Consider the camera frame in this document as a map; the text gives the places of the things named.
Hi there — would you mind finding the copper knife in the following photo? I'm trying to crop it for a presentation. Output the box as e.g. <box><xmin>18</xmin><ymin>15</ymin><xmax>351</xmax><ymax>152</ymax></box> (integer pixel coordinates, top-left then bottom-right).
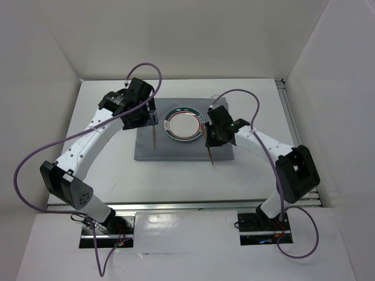
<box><xmin>201</xmin><ymin>124</ymin><xmax>215</xmax><ymax>166</ymax></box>

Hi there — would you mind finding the clear glass cup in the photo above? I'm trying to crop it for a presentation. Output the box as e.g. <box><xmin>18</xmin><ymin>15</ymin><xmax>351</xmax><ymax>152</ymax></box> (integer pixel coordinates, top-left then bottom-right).
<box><xmin>211</xmin><ymin>94</ymin><xmax>228</xmax><ymax>108</ymax></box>

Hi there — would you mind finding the white plate green red rim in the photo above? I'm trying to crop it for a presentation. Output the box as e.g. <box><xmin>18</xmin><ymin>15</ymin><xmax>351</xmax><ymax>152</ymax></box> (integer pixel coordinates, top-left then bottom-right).
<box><xmin>163</xmin><ymin>107</ymin><xmax>205</xmax><ymax>142</ymax></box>

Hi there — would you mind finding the grey cloth placemat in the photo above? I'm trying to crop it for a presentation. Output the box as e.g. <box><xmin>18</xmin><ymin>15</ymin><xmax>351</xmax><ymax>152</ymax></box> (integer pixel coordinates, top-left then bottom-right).
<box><xmin>134</xmin><ymin>97</ymin><xmax>236</xmax><ymax>162</ymax></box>

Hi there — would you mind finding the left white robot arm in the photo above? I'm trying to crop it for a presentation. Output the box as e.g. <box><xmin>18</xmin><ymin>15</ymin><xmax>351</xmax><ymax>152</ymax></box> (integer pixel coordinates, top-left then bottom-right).
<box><xmin>40</xmin><ymin>78</ymin><xmax>158</xmax><ymax>234</ymax></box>

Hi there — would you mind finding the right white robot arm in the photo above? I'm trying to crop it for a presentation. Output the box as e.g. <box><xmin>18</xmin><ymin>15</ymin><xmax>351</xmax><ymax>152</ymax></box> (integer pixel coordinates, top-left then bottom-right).
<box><xmin>205</xmin><ymin>105</ymin><xmax>321</xmax><ymax>229</ymax></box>

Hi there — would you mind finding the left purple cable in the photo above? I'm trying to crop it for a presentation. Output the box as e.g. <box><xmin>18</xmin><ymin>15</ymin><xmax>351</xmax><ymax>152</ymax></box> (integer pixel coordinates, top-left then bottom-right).
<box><xmin>13</xmin><ymin>62</ymin><xmax>163</xmax><ymax>277</ymax></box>

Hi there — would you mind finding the purple cable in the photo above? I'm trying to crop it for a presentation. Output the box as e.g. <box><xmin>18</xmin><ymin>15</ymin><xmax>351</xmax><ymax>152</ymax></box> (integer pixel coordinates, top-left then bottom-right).
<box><xmin>212</xmin><ymin>88</ymin><xmax>320</xmax><ymax>260</ymax></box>
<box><xmin>13</xmin><ymin>62</ymin><xmax>163</xmax><ymax>277</ymax></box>

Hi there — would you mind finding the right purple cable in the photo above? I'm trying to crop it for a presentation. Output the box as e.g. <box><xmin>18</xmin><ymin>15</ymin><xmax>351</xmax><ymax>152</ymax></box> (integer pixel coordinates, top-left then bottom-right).
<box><xmin>212</xmin><ymin>88</ymin><xmax>320</xmax><ymax>260</ymax></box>

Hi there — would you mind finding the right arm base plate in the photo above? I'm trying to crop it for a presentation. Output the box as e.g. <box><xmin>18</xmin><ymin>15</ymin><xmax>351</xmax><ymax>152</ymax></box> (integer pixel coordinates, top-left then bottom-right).
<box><xmin>234</xmin><ymin>213</ymin><xmax>293</xmax><ymax>246</ymax></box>

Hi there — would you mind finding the aluminium front rail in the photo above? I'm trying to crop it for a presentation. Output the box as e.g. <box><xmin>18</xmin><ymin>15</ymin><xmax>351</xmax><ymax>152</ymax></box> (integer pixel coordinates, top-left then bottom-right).
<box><xmin>48</xmin><ymin>198</ymin><xmax>322</xmax><ymax>211</ymax></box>

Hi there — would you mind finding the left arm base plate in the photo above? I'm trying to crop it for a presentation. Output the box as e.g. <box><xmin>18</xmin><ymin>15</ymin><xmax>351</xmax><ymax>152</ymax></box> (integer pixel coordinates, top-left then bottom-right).
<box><xmin>78</xmin><ymin>214</ymin><xmax>135</xmax><ymax>249</ymax></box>

